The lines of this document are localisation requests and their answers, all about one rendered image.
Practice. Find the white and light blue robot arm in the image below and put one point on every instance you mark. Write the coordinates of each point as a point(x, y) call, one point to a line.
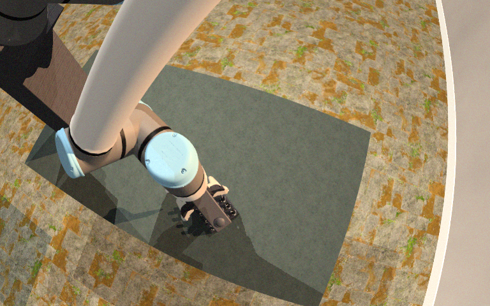
point(110, 121)

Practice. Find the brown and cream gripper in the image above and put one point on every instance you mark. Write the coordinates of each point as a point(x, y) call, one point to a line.
point(187, 207)

